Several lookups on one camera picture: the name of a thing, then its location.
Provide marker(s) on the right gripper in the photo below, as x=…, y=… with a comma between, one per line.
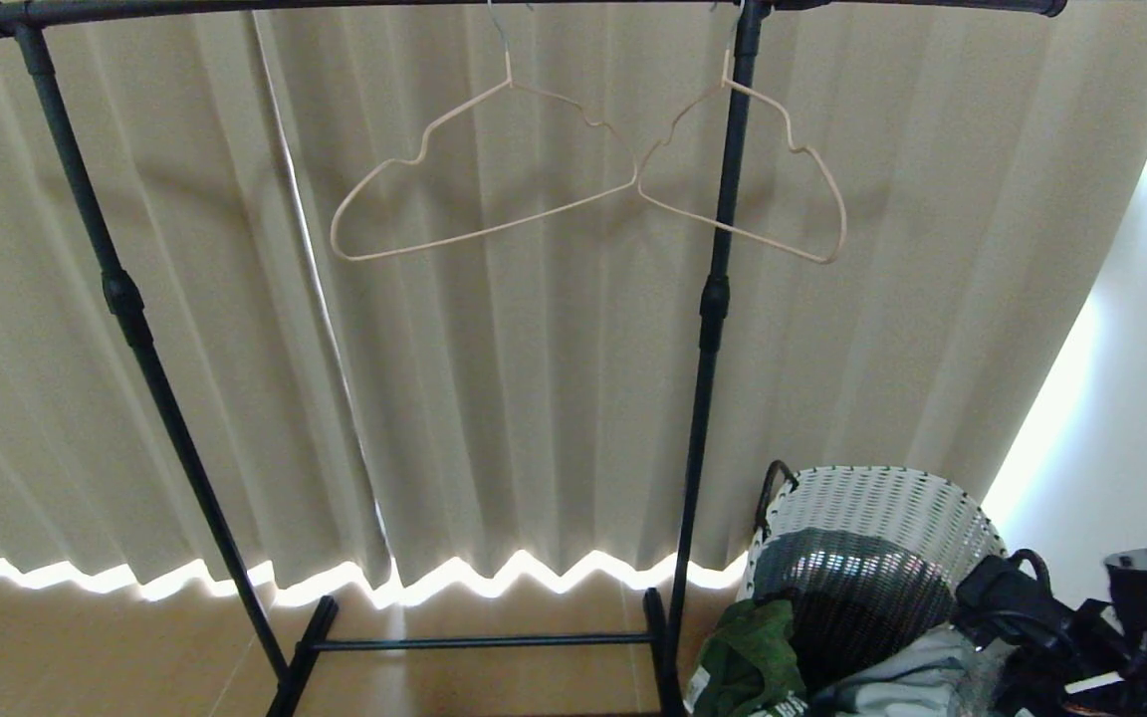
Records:
x=1096, y=647

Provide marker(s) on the pale grey shorts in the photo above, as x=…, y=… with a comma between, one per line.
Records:
x=912, y=677

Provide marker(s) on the pink clothes hanger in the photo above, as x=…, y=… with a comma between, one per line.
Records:
x=728, y=80
x=509, y=78

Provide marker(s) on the white laundry basket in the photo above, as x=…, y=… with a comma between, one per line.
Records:
x=882, y=503

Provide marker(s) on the black clothes rack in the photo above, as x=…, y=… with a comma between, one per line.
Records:
x=718, y=299

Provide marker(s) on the green garment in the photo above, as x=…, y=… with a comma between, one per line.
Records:
x=748, y=652

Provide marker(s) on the beige curtain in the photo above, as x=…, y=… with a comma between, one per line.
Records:
x=932, y=299

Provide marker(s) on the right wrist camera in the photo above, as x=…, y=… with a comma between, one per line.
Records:
x=1007, y=597

